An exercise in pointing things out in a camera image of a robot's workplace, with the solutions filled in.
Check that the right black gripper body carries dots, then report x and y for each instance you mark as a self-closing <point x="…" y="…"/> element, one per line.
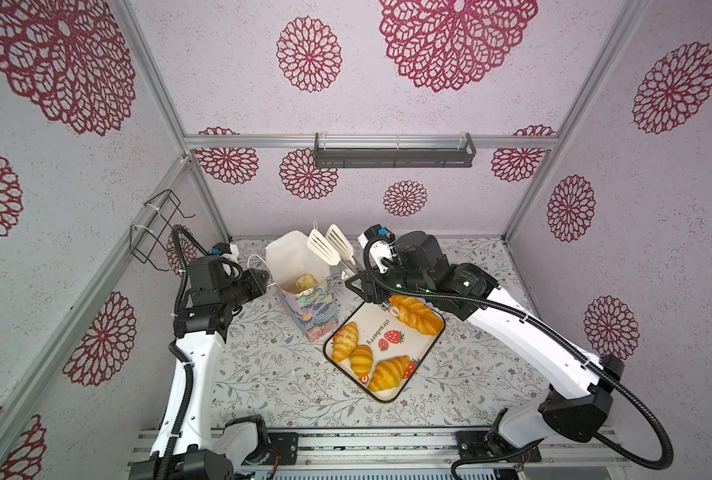
<point x="399" y="276"/>

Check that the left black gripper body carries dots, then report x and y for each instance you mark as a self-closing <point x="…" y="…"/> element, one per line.
<point x="242" y="291"/>

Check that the long twisted fake bread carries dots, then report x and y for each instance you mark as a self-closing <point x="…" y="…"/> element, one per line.
<point x="417" y="315"/>

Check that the white floral paper bag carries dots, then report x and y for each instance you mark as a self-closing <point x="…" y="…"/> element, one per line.
<point x="287" y="258"/>

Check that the white plastic steel tongs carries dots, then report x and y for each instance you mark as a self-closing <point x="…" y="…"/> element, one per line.
<point x="334" y="249"/>

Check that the striped fake roll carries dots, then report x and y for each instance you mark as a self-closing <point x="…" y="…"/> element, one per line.
<point x="305" y="283"/>

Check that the small striped fake bun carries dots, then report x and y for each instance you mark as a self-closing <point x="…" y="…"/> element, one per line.
<point x="361" y="360"/>

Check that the large fake croissant bottom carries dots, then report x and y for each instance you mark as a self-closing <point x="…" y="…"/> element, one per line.
<point x="389" y="373"/>

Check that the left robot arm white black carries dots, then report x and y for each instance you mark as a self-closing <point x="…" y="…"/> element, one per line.
<point x="185" y="447"/>

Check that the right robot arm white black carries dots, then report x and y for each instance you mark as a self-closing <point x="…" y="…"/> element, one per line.
<point x="579" y="398"/>

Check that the white strawberry tray black rim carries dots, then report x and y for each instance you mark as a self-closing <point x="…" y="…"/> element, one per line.
<point x="388" y="338"/>

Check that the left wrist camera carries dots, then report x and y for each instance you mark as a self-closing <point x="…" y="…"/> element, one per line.
<point x="229" y="251"/>

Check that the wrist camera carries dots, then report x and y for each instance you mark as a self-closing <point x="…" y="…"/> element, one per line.
<point x="229" y="251"/>
<point x="376" y="231"/>

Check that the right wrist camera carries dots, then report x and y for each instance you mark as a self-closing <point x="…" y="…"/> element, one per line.
<point x="376" y="231"/>

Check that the black wire wall rack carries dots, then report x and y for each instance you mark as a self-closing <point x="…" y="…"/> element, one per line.
<point x="147" y="236"/>

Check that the black wall shelf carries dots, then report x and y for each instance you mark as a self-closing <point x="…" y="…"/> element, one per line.
<point x="461" y="155"/>

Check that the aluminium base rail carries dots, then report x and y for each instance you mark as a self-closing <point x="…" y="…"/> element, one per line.
<point x="423" y="453"/>

